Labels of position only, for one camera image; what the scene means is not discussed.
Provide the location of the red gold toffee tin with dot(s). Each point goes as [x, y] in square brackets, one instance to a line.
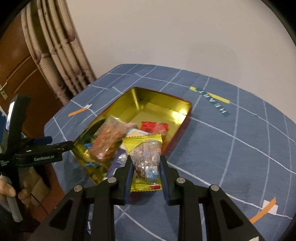
[137, 105]

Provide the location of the brown cake snack packet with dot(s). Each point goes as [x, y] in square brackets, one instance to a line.
[108, 137]

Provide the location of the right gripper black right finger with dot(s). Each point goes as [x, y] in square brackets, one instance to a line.
[223, 219]

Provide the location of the yellow edged clear snack packet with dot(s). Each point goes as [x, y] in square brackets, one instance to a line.
[145, 153]

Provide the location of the brown wooden door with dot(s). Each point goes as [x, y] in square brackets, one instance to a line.
[20, 75]

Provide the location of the orange white tape marker left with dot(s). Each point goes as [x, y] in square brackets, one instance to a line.
[80, 110]

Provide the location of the beige curtain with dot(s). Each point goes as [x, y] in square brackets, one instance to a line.
[54, 45]

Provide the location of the blue grid tablecloth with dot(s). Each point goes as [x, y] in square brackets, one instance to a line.
[250, 154]

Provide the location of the red snack packet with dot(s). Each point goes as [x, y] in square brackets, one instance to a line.
[155, 128]

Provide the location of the navy white cracker packet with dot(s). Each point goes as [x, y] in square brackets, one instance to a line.
[122, 154]

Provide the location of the orange white tape marker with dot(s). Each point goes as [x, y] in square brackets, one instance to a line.
[267, 207]
[80, 110]

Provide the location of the person left hand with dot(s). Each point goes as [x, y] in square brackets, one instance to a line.
[27, 183]

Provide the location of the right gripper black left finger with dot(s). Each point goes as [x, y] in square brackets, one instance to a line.
[88, 213]

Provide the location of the blue candy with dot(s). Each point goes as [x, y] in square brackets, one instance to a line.
[91, 155]

